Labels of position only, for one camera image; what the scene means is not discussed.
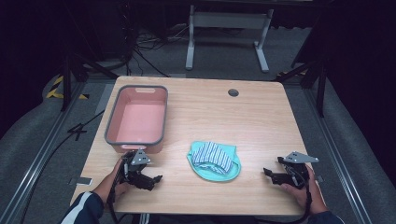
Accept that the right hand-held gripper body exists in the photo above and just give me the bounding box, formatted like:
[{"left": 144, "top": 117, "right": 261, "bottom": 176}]
[{"left": 276, "top": 150, "right": 320, "bottom": 190}]

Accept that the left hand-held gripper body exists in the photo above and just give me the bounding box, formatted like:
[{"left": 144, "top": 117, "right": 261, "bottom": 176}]
[{"left": 120, "top": 148, "right": 154, "bottom": 189}]

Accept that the person's right hand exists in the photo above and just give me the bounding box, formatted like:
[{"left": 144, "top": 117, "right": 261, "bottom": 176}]
[{"left": 279, "top": 163, "right": 329, "bottom": 217}]

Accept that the person's left hand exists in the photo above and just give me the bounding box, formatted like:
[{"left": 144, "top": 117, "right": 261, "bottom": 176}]
[{"left": 92, "top": 158, "right": 132, "bottom": 204}]

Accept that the pink basin with grey rim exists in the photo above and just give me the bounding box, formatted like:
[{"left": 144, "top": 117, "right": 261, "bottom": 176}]
[{"left": 104, "top": 84, "right": 169, "bottom": 155}]

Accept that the teal and striped cloth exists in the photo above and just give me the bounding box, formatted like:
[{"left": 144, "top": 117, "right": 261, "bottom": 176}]
[{"left": 186, "top": 140, "right": 243, "bottom": 183}]

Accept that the grey tape patch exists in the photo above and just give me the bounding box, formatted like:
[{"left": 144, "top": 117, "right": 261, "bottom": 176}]
[{"left": 68, "top": 176, "right": 93, "bottom": 187}]

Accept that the black tape cross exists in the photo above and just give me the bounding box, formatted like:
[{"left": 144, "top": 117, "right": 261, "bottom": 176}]
[{"left": 66, "top": 122, "right": 88, "bottom": 142}]

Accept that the black metal stand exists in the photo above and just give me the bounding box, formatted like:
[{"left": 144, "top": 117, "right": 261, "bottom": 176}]
[
  {"left": 274, "top": 52, "right": 329, "bottom": 119},
  {"left": 59, "top": 46, "right": 120, "bottom": 113}
]

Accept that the yellow and black floor tape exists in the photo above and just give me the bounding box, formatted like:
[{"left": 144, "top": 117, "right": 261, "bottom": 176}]
[{"left": 45, "top": 75, "right": 91, "bottom": 101}]

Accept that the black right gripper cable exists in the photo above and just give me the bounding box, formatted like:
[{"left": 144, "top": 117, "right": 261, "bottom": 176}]
[{"left": 258, "top": 183, "right": 314, "bottom": 224}]

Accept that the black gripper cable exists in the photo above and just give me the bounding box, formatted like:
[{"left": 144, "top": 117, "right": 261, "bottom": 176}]
[
  {"left": 106, "top": 161, "right": 129, "bottom": 224},
  {"left": 258, "top": 183, "right": 314, "bottom": 224}
]

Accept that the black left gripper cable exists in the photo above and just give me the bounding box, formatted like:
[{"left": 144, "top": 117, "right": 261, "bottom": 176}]
[{"left": 106, "top": 161, "right": 129, "bottom": 224}]

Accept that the aluminium floor rail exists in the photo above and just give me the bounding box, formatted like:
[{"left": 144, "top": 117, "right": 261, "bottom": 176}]
[
  {"left": 303, "top": 88, "right": 373, "bottom": 224},
  {"left": 0, "top": 81, "right": 89, "bottom": 224}
]

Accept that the black floor cable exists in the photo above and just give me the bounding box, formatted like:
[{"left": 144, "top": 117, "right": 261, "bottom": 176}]
[{"left": 19, "top": 109, "right": 106, "bottom": 224}]

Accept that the bundle of floor cables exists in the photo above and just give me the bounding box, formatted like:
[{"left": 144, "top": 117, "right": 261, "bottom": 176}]
[{"left": 122, "top": 18, "right": 194, "bottom": 78}]

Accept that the white metal table frame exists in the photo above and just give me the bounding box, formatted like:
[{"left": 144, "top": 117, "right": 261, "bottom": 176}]
[{"left": 184, "top": 4, "right": 276, "bottom": 75}]

